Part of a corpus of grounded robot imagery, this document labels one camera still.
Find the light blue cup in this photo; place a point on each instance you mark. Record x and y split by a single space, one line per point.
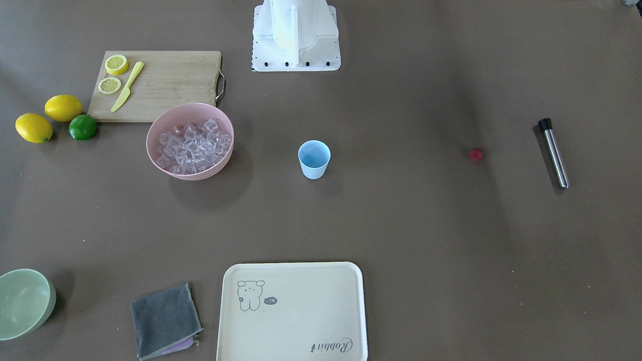
314 157

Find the pile of clear ice cubes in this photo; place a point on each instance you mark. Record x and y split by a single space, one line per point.
193 147

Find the pink bowl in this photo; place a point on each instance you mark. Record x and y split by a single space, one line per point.
191 112

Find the cream rabbit tray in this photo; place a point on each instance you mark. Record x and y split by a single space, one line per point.
293 311

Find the red strawberry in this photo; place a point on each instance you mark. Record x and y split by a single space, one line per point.
476 154

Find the bamboo cutting board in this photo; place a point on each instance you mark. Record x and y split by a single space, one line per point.
168 79

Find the grey folded cloth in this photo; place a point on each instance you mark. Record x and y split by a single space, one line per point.
165 322

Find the yellow plastic knife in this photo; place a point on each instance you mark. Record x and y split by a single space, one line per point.
126 89

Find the lower lemon slice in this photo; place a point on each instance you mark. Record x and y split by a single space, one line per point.
109 85

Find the lemon slice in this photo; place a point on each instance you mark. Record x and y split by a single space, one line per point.
116 64
109 85

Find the upper lemon slice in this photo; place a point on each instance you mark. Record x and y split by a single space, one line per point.
116 64

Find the green lime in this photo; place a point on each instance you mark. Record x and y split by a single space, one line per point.
82 127

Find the whole lemon near board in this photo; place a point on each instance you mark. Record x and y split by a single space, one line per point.
63 108

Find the pale green bowl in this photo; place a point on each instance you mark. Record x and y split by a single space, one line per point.
27 301

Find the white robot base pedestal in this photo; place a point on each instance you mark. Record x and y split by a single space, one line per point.
295 36

